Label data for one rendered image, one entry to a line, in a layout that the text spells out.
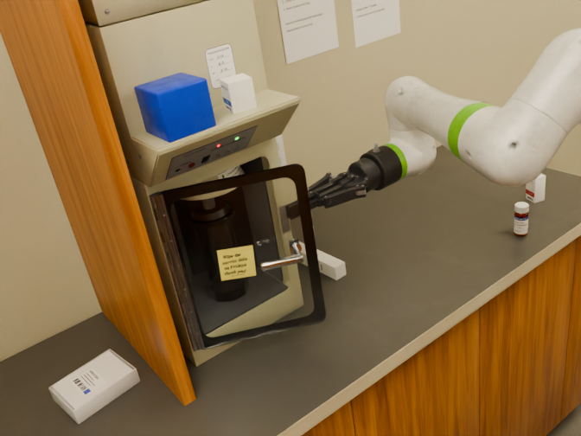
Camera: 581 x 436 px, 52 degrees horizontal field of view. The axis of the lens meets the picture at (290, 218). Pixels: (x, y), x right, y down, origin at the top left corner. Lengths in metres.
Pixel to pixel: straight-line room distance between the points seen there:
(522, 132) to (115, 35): 0.71
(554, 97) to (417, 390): 0.83
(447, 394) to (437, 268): 0.33
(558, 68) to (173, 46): 0.67
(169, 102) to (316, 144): 0.99
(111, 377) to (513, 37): 2.03
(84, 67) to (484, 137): 0.65
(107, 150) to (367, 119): 1.24
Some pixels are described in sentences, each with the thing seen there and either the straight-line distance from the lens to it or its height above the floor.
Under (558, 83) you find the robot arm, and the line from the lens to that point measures 1.04.
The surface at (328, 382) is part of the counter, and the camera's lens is 1.33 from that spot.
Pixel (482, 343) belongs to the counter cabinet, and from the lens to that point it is 1.72.
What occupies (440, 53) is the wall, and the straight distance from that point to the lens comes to 2.35.
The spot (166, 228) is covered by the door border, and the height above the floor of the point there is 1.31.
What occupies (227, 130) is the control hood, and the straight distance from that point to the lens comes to 1.13.
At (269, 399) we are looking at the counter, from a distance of 1.32.
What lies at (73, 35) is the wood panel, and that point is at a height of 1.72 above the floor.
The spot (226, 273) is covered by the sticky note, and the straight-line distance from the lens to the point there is 1.29.
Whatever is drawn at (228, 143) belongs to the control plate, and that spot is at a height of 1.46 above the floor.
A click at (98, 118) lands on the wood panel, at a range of 1.05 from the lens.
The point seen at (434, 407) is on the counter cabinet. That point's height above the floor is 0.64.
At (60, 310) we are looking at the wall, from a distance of 1.74.
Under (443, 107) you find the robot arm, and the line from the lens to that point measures 1.21.
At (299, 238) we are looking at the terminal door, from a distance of 1.28.
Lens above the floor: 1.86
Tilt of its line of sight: 28 degrees down
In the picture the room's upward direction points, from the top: 9 degrees counter-clockwise
